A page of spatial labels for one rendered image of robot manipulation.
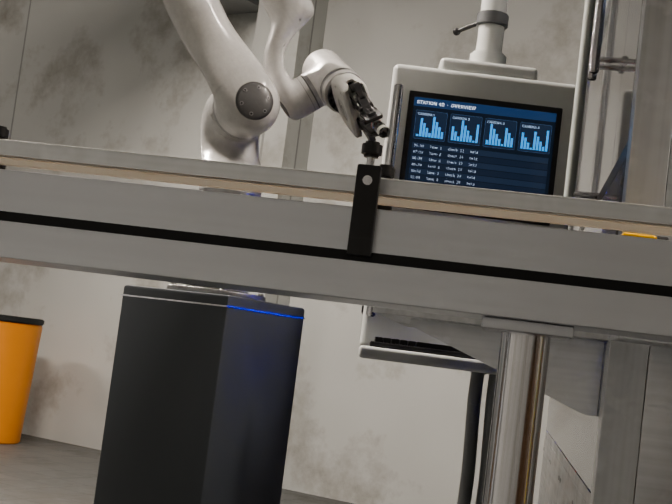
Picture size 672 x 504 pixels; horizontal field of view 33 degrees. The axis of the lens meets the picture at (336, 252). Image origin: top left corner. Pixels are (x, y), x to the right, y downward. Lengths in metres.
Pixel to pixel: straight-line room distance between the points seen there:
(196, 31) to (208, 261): 1.09
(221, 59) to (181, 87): 4.92
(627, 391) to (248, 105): 0.84
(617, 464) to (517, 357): 0.82
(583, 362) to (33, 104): 6.25
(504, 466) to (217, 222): 0.38
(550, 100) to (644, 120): 1.08
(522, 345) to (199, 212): 0.35
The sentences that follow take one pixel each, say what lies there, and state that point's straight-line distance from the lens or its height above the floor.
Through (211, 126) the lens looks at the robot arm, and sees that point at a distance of 2.25.
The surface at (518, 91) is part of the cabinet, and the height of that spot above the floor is 1.51.
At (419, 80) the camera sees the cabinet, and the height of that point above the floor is 1.51.
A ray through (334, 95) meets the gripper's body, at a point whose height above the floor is 1.26.
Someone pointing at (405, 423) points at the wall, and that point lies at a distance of 5.93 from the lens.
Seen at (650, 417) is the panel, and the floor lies 0.74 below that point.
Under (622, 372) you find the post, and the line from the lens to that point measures 1.95.
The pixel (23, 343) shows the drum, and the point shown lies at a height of 0.59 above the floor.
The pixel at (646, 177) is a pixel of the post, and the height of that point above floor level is 1.14.
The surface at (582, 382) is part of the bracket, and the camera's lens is 2.05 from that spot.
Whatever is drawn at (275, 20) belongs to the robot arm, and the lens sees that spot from 2.28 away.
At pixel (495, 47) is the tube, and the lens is 3.14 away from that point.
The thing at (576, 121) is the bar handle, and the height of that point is 1.39.
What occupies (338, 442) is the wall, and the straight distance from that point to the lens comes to 6.13.
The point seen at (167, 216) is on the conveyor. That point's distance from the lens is 1.18.
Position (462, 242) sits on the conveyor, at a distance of 1.13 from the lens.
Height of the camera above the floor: 0.79
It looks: 5 degrees up
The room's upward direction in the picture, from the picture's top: 7 degrees clockwise
